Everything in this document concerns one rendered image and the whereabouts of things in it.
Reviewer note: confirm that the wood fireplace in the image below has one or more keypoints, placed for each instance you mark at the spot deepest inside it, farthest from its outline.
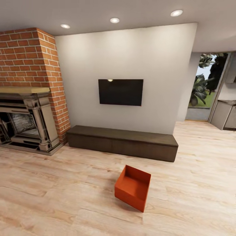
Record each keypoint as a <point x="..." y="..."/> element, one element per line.
<point x="27" y="124"/>

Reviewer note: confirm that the wall mounted tv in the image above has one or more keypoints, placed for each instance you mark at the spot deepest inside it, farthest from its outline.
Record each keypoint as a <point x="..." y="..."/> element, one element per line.
<point x="121" y="91"/>

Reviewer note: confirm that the fixed window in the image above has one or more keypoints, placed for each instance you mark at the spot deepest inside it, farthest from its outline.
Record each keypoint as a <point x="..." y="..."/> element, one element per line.
<point x="209" y="76"/>

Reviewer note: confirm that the storage box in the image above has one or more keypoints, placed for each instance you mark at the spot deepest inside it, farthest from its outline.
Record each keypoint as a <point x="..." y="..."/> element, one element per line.
<point x="132" y="187"/>

